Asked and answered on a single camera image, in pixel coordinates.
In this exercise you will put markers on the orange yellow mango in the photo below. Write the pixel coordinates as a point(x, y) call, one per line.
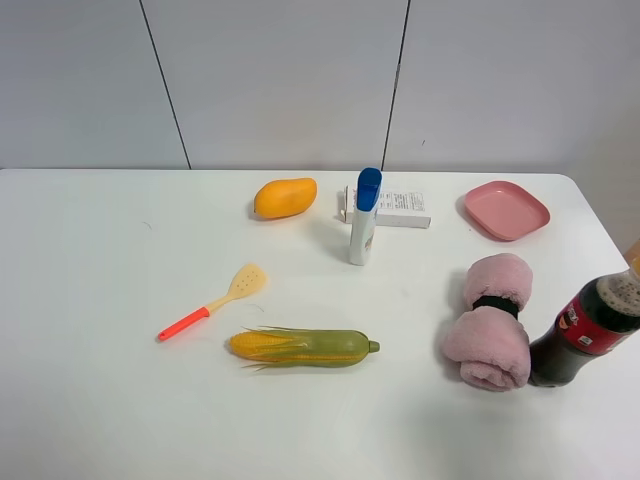
point(285, 198)

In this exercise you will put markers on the white shampoo bottle blue cap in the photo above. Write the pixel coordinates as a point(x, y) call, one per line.
point(364, 215)

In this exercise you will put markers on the white cardboard box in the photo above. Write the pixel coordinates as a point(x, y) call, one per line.
point(396, 208)

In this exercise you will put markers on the toy corn cob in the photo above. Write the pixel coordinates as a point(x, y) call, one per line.
point(279, 347)

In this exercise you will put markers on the pink square plate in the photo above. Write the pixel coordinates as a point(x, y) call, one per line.
point(506, 211)

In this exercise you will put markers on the black band on towel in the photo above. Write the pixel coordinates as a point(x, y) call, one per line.
point(499, 303)

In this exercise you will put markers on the rolled pink towel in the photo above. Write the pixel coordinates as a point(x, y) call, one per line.
point(490, 346)

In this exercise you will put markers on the cola bottle yellow cap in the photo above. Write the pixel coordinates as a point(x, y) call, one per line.
point(602, 315)

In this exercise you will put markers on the slotted spatula orange handle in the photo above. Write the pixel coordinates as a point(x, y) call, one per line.
point(249, 280)

